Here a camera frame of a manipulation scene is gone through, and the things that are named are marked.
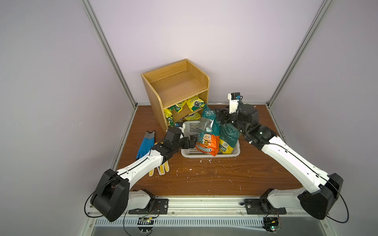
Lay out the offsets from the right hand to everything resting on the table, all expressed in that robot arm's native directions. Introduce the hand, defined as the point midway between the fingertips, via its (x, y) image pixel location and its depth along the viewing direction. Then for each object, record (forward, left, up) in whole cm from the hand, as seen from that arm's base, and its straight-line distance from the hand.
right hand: (222, 104), depth 70 cm
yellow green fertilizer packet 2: (+12, +25, -15) cm, 31 cm away
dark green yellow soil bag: (-6, -6, -20) cm, 22 cm away
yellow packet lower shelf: (+18, +15, -31) cm, 39 cm away
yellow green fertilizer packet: (+17, +14, -16) cm, 28 cm away
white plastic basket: (+8, +17, -31) cm, 36 cm away
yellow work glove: (-20, +33, -35) cm, 52 cm away
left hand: (-6, +15, -22) cm, 27 cm away
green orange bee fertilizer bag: (-6, +6, -19) cm, 21 cm away
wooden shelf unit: (+18, +22, -6) cm, 29 cm away
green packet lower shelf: (+1, +29, -12) cm, 31 cm away
